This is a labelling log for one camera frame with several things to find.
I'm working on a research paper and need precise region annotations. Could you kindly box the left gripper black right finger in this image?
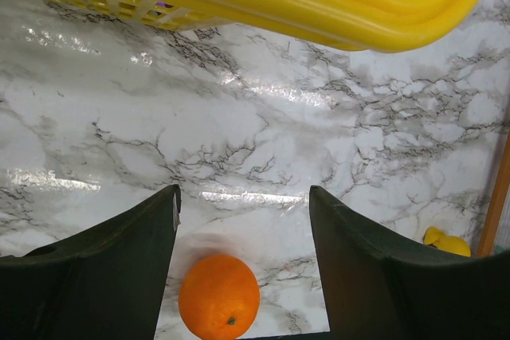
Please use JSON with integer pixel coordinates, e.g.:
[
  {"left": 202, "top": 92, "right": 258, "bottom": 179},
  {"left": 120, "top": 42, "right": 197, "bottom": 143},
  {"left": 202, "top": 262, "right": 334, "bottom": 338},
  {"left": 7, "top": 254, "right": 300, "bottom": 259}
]
[{"left": 309, "top": 186, "right": 509, "bottom": 339}]

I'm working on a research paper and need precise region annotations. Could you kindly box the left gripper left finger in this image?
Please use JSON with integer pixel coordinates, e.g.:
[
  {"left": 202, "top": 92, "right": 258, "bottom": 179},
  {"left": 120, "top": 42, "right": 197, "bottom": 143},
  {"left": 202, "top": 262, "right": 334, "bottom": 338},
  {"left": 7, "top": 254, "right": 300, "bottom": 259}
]
[{"left": 1, "top": 185, "right": 181, "bottom": 339}]

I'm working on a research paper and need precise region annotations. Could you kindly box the yellow duck toy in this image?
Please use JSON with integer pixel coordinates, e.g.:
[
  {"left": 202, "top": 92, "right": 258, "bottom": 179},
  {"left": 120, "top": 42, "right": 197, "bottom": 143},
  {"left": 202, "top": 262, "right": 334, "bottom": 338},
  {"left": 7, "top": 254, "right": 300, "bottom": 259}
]
[{"left": 423, "top": 227, "right": 471, "bottom": 257}]

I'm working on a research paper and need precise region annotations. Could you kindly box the orange fruit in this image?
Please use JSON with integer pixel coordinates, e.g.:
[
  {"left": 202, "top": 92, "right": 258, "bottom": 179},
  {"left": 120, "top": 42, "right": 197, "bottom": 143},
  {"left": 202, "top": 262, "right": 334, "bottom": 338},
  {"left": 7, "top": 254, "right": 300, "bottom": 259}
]
[{"left": 178, "top": 254, "right": 261, "bottom": 339}]

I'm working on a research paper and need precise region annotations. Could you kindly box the brown tiered wooden shelf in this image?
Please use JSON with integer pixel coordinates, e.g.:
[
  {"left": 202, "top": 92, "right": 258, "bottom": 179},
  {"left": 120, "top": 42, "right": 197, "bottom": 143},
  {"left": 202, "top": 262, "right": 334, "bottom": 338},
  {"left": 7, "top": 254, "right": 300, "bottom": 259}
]
[{"left": 477, "top": 135, "right": 509, "bottom": 257}]

